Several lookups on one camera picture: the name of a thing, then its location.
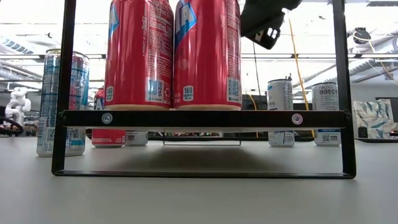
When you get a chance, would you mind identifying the silver blue Red Bull can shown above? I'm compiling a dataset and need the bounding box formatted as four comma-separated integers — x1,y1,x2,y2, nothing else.
36,49,90,158

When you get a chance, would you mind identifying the black aluminium rig frame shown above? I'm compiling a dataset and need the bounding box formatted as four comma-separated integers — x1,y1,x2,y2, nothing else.
85,132,398,144

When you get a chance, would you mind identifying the leaf patterned cloth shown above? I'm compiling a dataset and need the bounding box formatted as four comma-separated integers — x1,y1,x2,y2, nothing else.
353,98,398,139

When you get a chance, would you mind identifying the white Celsius energy can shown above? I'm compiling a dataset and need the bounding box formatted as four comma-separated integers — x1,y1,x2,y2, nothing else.
312,82,342,147
267,78,295,148
125,130,149,147

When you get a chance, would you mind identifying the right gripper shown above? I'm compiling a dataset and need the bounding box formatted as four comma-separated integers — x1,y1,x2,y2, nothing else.
244,0,303,14

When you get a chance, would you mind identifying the black curved tube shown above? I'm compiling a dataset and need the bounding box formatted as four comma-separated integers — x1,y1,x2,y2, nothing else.
0,107,25,137

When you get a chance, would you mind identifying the red Fanta soda can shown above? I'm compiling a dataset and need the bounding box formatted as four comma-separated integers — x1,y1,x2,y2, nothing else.
104,0,175,111
172,0,243,111
91,86,127,149

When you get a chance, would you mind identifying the black ceiling cable reel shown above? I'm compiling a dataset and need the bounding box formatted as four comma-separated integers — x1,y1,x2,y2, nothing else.
353,27,373,44

